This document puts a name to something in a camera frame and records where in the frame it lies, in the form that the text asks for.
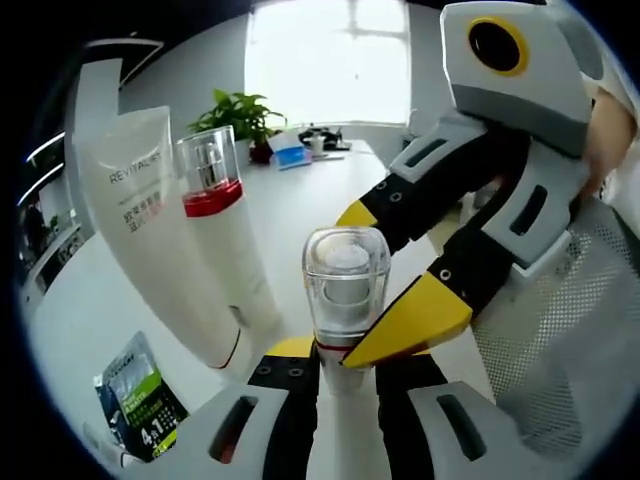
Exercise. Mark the large window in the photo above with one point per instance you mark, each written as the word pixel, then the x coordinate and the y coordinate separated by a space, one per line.
pixel 325 60

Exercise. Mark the red collar skincare pump bottle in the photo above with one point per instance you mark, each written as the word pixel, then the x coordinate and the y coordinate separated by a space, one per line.
pixel 225 250

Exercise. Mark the white skincare tube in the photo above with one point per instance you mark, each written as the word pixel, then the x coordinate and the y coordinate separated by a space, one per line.
pixel 145 225

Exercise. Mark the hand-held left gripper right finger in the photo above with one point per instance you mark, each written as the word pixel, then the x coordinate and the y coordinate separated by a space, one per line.
pixel 415 415

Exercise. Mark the grey mesh office chair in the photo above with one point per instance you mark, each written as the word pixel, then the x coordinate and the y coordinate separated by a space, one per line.
pixel 560 325

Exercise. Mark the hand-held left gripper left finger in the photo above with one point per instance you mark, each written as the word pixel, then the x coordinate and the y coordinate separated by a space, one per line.
pixel 280 415

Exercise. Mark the green potted plant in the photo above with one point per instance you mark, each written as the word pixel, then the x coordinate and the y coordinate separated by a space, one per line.
pixel 240 115

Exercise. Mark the small white skincare bottle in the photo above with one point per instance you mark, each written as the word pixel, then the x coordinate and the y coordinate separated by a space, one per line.
pixel 345 280

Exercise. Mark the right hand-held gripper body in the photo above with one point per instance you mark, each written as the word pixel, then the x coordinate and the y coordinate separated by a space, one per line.
pixel 520 95

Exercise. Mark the dark green skincare sachet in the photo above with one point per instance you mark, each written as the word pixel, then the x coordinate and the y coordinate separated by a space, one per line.
pixel 140 400

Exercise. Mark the white cup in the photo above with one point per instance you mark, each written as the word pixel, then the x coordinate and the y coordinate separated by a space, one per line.
pixel 317 145

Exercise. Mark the person's right hand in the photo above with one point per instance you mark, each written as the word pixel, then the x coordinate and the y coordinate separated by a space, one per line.
pixel 607 145

